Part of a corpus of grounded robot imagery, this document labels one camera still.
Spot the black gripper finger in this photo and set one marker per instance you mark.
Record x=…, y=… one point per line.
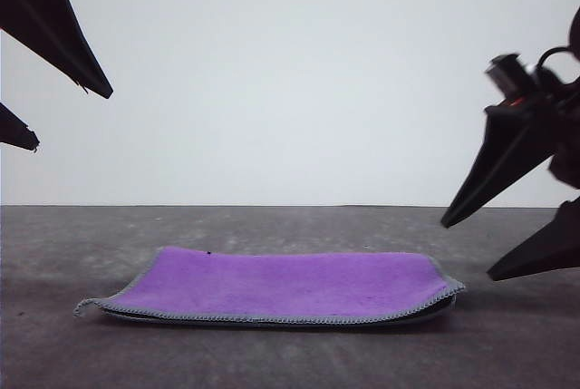
x=45, y=17
x=16, y=130
x=503, y=158
x=548, y=248

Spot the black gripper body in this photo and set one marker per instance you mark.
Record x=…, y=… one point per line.
x=566, y=126

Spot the purple towel with grey hem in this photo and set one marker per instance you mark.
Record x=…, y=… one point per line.
x=281, y=280

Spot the grey table cloth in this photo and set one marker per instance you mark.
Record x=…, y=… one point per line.
x=290, y=357

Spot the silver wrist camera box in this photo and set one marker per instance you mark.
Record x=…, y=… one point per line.
x=509, y=74

